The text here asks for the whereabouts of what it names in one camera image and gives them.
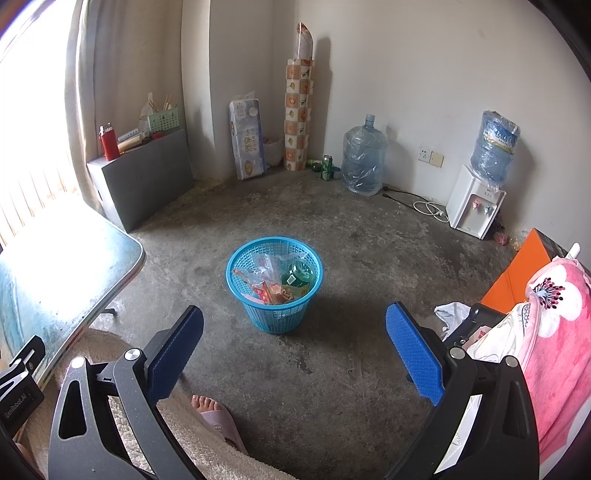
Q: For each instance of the white water dispenser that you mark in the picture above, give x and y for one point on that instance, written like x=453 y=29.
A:
x=466 y=203

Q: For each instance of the plain blue water jug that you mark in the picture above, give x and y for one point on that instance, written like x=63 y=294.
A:
x=364 y=161

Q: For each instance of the pink slipper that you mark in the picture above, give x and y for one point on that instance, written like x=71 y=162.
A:
x=226 y=429

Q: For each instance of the metal balcony railing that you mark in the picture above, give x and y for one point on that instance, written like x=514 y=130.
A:
x=37 y=198

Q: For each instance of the labelled blue water jug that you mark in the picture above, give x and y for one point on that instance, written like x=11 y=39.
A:
x=494 y=147

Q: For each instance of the toilet paper pack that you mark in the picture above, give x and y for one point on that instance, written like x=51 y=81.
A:
x=247 y=138

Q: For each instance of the red thermos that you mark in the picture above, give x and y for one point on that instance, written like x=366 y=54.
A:
x=110 y=145

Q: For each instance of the green plastic basket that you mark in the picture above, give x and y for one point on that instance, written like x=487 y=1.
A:
x=164 y=122

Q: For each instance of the beige box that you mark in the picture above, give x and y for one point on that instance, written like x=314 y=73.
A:
x=129 y=145

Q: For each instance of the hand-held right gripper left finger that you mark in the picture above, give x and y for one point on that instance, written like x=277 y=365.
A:
x=178 y=350

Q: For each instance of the pink floral blanket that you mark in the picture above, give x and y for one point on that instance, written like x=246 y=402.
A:
x=554 y=332

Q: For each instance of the white cloth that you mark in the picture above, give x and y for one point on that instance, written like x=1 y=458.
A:
x=450 y=318

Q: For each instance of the grey cabinet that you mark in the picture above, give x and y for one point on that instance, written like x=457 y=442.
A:
x=143 y=184

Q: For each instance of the translucent carrier bag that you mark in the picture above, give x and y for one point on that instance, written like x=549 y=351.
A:
x=147 y=108

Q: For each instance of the green can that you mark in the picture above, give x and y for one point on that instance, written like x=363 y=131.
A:
x=327 y=167
x=314 y=163

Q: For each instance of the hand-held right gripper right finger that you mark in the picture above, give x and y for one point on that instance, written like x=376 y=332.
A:
x=415 y=355

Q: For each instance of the red print plastic bag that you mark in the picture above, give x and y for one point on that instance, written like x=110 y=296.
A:
x=258 y=288

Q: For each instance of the blue plastic basket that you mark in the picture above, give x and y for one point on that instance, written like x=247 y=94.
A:
x=277 y=318

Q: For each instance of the white plastic bag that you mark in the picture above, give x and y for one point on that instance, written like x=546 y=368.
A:
x=273 y=152

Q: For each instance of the orange box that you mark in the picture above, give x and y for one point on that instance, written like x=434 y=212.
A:
x=512 y=281

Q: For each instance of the beach print folding table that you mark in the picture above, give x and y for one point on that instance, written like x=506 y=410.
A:
x=69 y=277

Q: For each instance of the white floral paper roll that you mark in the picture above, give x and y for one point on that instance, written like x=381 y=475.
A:
x=304 y=41

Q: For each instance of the white wall socket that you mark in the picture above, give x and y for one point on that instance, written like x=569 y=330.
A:
x=425 y=154

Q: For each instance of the bundle of wooden chopsticks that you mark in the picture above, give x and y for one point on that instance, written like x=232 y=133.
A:
x=167 y=102

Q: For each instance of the orange tile pattern roll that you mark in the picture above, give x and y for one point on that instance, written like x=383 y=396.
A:
x=298 y=115

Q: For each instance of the green label plastic bottle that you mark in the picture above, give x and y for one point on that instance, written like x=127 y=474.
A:
x=300 y=272

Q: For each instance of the person's bare foot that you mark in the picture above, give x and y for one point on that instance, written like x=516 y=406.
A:
x=205 y=405

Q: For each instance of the beige curtain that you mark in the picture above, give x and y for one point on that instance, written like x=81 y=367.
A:
x=115 y=69

